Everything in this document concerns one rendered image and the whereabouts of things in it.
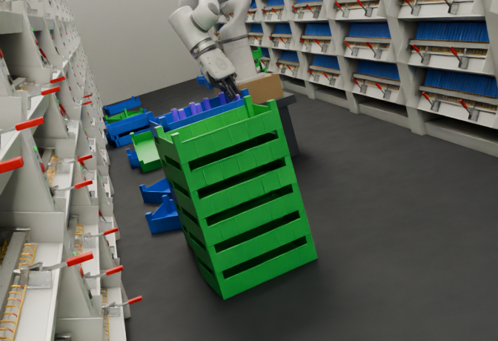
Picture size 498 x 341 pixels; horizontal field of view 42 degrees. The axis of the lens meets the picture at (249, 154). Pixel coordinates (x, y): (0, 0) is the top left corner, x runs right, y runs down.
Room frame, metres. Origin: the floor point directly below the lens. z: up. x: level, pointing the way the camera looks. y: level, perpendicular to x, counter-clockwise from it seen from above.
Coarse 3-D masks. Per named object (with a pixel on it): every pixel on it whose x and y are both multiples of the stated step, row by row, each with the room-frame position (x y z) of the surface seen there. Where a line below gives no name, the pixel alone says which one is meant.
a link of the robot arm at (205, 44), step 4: (204, 40) 2.08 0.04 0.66; (208, 40) 2.09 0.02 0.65; (212, 40) 2.10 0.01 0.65; (196, 44) 2.08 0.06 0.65; (200, 44) 2.07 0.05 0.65; (204, 44) 2.07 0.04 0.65; (208, 44) 2.08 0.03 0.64; (212, 44) 2.09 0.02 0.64; (196, 48) 2.08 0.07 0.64; (200, 48) 2.07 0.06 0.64; (204, 48) 2.07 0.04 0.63; (208, 48) 2.08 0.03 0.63; (192, 52) 2.09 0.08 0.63; (196, 52) 2.08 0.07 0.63; (200, 52) 2.08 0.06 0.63; (196, 56) 2.10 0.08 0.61
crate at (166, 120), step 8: (216, 96) 2.21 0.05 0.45; (240, 96) 2.12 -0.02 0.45; (216, 104) 2.21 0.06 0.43; (232, 104) 2.02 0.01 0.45; (240, 104) 2.03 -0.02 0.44; (208, 112) 1.99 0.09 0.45; (216, 112) 2.00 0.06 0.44; (152, 120) 2.12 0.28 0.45; (160, 120) 1.95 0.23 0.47; (168, 120) 2.15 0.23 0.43; (184, 120) 1.97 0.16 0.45; (192, 120) 1.98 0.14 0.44; (200, 120) 1.98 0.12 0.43; (152, 128) 2.10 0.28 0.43; (168, 128) 1.95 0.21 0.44; (176, 128) 1.96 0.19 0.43
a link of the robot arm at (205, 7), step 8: (184, 0) 2.23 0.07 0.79; (192, 0) 2.20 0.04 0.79; (200, 0) 2.10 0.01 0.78; (208, 0) 2.10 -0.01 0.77; (216, 0) 2.15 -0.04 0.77; (192, 8) 2.23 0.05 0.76; (200, 8) 2.08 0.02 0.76; (208, 8) 2.07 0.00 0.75; (216, 8) 2.10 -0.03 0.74; (192, 16) 2.09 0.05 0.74; (200, 16) 2.07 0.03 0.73; (208, 16) 2.06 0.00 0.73; (216, 16) 2.08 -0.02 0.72; (200, 24) 2.08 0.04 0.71; (208, 24) 2.08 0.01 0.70
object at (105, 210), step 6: (102, 204) 2.37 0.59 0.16; (108, 204) 2.38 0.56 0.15; (102, 210) 2.37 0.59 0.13; (108, 210) 2.37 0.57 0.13; (102, 216) 2.21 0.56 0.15; (108, 216) 2.37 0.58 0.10; (102, 222) 2.21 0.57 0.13; (108, 222) 2.23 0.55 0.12; (108, 228) 2.21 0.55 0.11; (108, 234) 2.15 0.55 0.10; (114, 234) 2.16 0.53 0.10; (108, 240) 2.09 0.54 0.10; (114, 240) 2.09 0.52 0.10; (114, 246) 2.03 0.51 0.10; (114, 252) 1.97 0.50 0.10; (114, 258) 1.78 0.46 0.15
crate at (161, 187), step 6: (162, 180) 2.87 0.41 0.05; (144, 186) 2.78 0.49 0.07; (150, 186) 2.82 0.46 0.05; (156, 186) 2.84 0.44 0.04; (162, 186) 2.86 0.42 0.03; (168, 186) 2.88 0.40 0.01; (144, 192) 2.76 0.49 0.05; (150, 192) 2.73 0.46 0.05; (156, 192) 2.70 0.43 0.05; (162, 192) 2.67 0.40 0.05; (168, 192) 2.64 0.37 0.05; (144, 198) 2.77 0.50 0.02; (150, 198) 2.74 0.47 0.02; (156, 198) 2.71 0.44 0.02
